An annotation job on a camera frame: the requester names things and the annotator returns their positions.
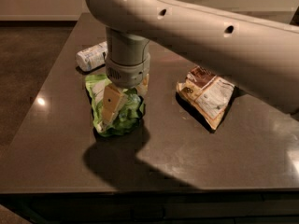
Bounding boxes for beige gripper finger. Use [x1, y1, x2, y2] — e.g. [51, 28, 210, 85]
[135, 75, 150, 97]
[102, 83, 128, 124]

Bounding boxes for brown and white snack bag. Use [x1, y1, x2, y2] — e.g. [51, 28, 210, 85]
[176, 66, 235, 131]

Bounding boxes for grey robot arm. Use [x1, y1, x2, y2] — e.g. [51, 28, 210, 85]
[86, 0, 299, 119]

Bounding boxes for green rice chip bag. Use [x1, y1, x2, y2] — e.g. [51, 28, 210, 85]
[85, 74, 145, 137]

